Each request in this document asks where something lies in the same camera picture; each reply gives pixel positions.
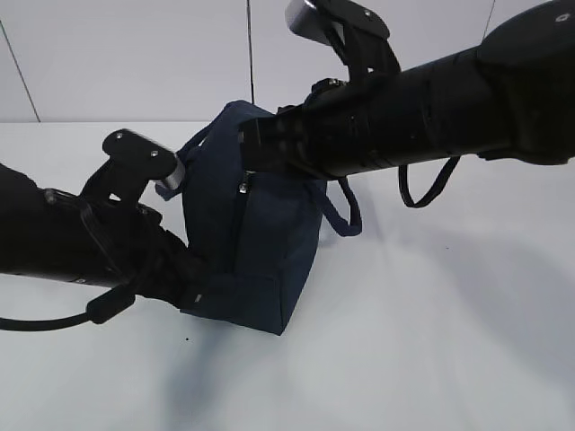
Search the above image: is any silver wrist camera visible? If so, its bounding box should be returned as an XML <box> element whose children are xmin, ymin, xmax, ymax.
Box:
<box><xmin>102</xmin><ymin>128</ymin><xmax>185</xmax><ymax>190</ymax></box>
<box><xmin>285</xmin><ymin>0</ymin><xmax>390</xmax><ymax>46</ymax></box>

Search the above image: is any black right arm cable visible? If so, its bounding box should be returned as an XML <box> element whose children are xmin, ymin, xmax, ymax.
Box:
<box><xmin>398</xmin><ymin>154</ymin><xmax>462</xmax><ymax>208</ymax></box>

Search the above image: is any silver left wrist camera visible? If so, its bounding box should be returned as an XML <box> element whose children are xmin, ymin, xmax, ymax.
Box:
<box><xmin>102</xmin><ymin>128</ymin><xmax>185</xmax><ymax>190</ymax></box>

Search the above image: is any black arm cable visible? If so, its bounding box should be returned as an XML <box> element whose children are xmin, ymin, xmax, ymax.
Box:
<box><xmin>398</xmin><ymin>154</ymin><xmax>462</xmax><ymax>208</ymax></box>
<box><xmin>0</xmin><ymin>286</ymin><xmax>137</xmax><ymax>333</ymax></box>

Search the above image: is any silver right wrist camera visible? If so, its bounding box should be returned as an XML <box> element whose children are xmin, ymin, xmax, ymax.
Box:
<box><xmin>285</xmin><ymin>0</ymin><xmax>390</xmax><ymax>46</ymax></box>

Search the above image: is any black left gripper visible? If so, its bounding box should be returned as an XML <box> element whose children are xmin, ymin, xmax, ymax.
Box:
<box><xmin>130</xmin><ymin>228</ymin><xmax>210</xmax><ymax>312</ymax></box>

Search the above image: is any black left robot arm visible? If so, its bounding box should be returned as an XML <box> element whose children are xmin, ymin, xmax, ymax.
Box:
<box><xmin>1</xmin><ymin>166</ymin><xmax>208</xmax><ymax>308</ymax></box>

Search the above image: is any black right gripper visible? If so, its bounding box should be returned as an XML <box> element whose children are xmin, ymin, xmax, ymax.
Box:
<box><xmin>238</xmin><ymin>105</ymin><xmax>314</xmax><ymax>173</ymax></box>

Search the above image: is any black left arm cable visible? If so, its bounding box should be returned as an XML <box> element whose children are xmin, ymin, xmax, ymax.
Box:
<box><xmin>0</xmin><ymin>286</ymin><xmax>137</xmax><ymax>333</ymax></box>

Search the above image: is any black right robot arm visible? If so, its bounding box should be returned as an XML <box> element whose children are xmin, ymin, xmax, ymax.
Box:
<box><xmin>239</xmin><ymin>1</ymin><xmax>574</xmax><ymax>180</ymax></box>

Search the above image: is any dark blue lunch bag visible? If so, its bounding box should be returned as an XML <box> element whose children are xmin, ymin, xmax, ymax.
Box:
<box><xmin>155</xmin><ymin>101</ymin><xmax>362</xmax><ymax>335</ymax></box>

